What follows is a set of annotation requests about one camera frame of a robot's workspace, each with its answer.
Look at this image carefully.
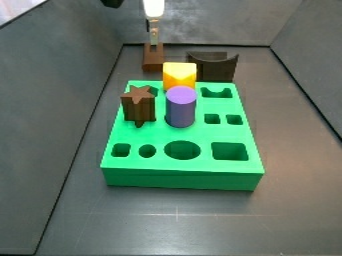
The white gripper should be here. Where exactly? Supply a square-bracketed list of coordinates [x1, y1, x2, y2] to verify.
[143, 0, 164, 46]

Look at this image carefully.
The black curved fixture stand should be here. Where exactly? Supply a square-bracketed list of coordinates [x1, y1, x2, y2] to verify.
[186, 51, 239, 82]

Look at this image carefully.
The green foam shape board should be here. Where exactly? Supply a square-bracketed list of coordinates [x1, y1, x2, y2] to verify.
[100, 80, 265, 191]

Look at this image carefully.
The yellow block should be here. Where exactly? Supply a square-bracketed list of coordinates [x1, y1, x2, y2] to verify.
[163, 62, 197, 90]

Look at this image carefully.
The purple cylinder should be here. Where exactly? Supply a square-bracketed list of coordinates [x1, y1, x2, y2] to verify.
[166, 86, 198, 128]

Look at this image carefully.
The brown star prism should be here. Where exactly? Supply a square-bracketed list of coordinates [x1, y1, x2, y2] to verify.
[120, 85, 156, 128]

